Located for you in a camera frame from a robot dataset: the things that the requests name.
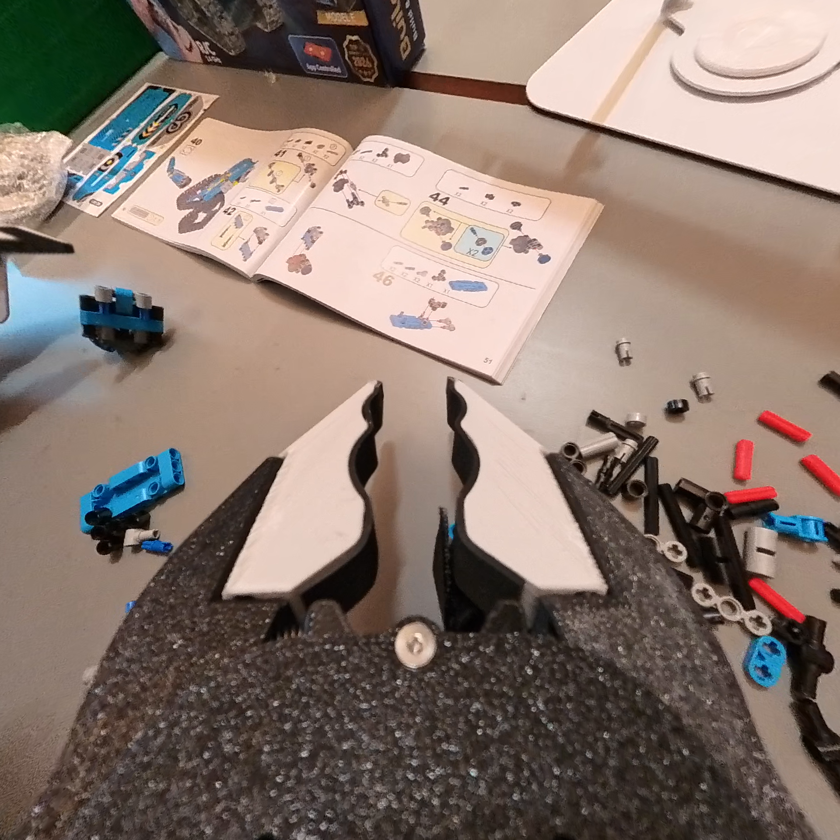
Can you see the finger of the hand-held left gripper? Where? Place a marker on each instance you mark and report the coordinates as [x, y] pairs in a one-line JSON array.
[[3, 289], [33, 240]]

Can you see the small grey bushing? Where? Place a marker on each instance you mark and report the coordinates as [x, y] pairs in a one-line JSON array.
[[702, 386]]

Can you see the dark green storage bin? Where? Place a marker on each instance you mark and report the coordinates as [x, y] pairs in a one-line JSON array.
[[65, 52]]

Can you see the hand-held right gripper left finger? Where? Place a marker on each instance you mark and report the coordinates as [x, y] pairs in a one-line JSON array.
[[302, 518]]

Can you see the cluster of black pins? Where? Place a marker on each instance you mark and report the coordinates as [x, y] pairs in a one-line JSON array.
[[105, 525]]

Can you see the large clear plastic parts bag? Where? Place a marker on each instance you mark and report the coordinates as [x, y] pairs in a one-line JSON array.
[[33, 170]]

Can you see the blue sticker sheet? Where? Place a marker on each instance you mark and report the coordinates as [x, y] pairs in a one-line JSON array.
[[111, 151]]

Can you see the open instruction booklet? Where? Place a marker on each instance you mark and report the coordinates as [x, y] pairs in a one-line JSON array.
[[394, 197]]

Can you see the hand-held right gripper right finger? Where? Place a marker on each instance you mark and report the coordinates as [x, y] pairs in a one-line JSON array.
[[531, 518]]

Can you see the blue angled beam brick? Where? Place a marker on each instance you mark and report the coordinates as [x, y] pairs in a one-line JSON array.
[[131, 485]]

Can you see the grey connector brick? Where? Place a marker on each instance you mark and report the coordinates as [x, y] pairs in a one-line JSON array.
[[138, 536]]

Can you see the white stand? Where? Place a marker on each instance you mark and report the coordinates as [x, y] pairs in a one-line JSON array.
[[656, 98]]

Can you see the small blue pin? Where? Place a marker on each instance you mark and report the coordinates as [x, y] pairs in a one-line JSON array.
[[161, 546]]

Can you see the dark toy box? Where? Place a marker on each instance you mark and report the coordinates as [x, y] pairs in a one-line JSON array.
[[262, 33]]

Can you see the blue beam brick assembly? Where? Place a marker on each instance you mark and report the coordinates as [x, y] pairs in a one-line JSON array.
[[121, 315]]

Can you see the pile of small brick parts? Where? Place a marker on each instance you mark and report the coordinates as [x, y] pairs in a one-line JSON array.
[[745, 459]]

